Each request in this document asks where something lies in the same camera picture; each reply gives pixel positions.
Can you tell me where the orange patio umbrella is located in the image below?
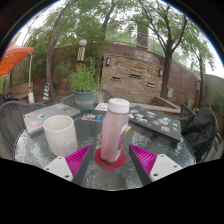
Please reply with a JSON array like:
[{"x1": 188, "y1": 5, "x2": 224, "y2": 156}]
[{"x1": 0, "y1": 44, "x2": 35, "y2": 79}]

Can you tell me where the black laptop with stickers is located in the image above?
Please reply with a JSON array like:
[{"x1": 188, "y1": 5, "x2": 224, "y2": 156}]
[{"x1": 128, "y1": 105, "x2": 183, "y2": 143}]

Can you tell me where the black backpack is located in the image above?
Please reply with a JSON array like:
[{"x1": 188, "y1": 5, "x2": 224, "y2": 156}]
[{"x1": 181, "y1": 107, "x2": 219, "y2": 161}]

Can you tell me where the potted plant in teal pot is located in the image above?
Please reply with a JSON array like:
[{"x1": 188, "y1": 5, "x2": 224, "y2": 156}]
[{"x1": 68, "y1": 61, "x2": 101, "y2": 110}]

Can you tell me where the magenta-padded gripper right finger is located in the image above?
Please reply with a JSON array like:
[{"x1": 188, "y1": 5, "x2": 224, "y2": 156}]
[{"x1": 128, "y1": 143, "x2": 184, "y2": 186}]

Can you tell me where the colourful sticker sheet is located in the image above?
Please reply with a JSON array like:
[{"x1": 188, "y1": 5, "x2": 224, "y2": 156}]
[{"x1": 80, "y1": 113, "x2": 104, "y2": 122}]

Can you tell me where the grey laptop with stickers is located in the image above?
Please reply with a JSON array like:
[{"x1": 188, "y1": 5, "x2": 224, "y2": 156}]
[{"x1": 22, "y1": 103, "x2": 82, "y2": 136}]

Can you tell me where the pink drink bottle white cap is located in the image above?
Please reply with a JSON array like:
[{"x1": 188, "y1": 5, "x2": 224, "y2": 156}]
[{"x1": 99, "y1": 97, "x2": 131, "y2": 164}]

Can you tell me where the white ceramic cup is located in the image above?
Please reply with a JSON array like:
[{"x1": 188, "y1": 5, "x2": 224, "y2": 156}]
[{"x1": 43, "y1": 114, "x2": 79, "y2": 158}]

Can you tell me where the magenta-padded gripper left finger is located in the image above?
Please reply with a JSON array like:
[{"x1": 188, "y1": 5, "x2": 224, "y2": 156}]
[{"x1": 43, "y1": 143, "x2": 95, "y2": 187}]

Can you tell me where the lamp post with white globe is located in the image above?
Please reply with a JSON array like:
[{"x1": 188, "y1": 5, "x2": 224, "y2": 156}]
[{"x1": 76, "y1": 39, "x2": 88, "y2": 71}]

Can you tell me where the yellow blue striped post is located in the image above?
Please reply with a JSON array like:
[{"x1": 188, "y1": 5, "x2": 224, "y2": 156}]
[{"x1": 42, "y1": 82, "x2": 52, "y2": 102}]

